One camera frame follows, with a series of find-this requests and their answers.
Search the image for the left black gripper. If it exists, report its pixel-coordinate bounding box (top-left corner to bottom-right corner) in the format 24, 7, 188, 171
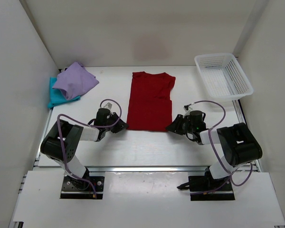
104, 112, 129, 133

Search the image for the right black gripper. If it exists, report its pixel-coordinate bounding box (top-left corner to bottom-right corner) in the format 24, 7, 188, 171
167, 114, 196, 135

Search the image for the red t shirt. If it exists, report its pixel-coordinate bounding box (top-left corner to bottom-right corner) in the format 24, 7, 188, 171
127, 71, 176, 132

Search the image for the purple t shirt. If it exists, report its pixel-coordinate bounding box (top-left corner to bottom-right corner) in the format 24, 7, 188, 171
52, 62, 99, 100

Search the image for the teal t shirt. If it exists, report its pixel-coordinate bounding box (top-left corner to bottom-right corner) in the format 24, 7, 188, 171
47, 77, 81, 109

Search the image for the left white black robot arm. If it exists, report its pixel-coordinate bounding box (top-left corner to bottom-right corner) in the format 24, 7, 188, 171
40, 108, 129, 191

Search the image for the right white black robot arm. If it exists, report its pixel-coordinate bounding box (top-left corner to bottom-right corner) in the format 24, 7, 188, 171
166, 110, 263, 194

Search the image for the white plastic basket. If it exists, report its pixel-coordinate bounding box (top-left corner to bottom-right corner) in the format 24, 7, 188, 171
194, 53, 254, 102

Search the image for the aluminium rail front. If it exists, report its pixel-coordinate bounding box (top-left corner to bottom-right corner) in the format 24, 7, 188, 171
87, 165, 259, 173

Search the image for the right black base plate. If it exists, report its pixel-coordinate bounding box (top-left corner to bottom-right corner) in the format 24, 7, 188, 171
188, 176, 235, 201

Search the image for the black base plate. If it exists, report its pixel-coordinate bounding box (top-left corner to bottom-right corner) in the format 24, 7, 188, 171
188, 176, 235, 201
60, 171, 105, 200

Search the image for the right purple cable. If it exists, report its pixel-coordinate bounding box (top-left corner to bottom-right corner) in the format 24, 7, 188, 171
184, 100, 254, 196

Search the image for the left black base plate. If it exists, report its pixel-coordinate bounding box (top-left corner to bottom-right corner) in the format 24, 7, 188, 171
60, 171, 105, 200

